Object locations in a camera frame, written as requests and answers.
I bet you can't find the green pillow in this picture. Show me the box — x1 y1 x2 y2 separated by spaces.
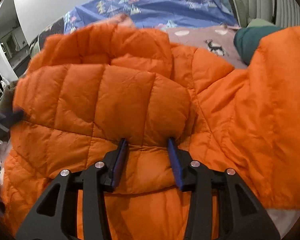
247 18 275 28

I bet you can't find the orange puffer jacket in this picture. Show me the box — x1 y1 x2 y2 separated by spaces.
1 23 300 239

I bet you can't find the green headboard cushion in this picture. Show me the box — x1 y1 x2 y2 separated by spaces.
234 0 248 27

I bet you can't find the olive brown fleece garment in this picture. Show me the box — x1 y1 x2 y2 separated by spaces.
0 80 18 116

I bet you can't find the mauve deer print bedsheet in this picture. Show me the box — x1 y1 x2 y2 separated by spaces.
166 25 247 69

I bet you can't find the grey pleated curtain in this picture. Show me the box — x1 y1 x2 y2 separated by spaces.
242 0 300 28

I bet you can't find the dark floral pillow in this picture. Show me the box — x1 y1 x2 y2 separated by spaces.
30 17 64 59

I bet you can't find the blue tree print sheet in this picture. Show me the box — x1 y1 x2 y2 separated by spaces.
63 0 238 34

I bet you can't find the folded dark green garment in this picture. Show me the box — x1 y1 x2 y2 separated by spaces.
234 25 282 66

